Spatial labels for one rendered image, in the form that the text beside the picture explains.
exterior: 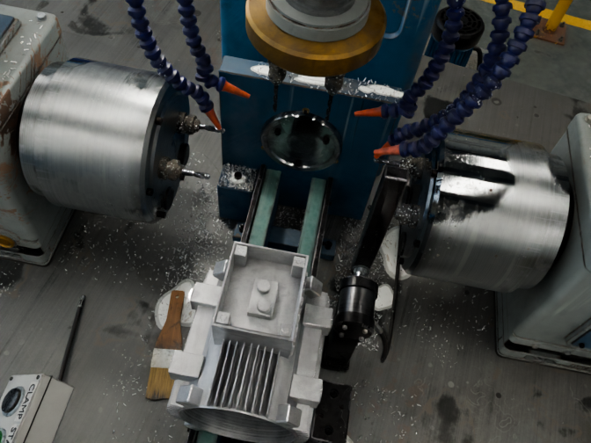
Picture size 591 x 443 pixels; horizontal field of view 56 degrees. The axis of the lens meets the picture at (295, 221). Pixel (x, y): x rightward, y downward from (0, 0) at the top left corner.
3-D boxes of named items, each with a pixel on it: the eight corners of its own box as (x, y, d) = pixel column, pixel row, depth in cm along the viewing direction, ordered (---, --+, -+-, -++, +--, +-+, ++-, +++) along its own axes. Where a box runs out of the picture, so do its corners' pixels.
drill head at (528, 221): (361, 177, 110) (390, 82, 89) (568, 216, 109) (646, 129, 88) (346, 289, 96) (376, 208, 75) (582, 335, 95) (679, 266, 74)
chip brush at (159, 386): (165, 290, 105) (164, 288, 105) (192, 293, 106) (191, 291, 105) (144, 400, 94) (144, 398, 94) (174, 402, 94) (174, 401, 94)
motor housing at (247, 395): (208, 304, 92) (202, 247, 76) (322, 327, 91) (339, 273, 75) (173, 428, 81) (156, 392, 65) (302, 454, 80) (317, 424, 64)
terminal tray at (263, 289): (232, 265, 79) (231, 240, 73) (306, 280, 78) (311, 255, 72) (211, 345, 72) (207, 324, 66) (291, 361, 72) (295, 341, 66)
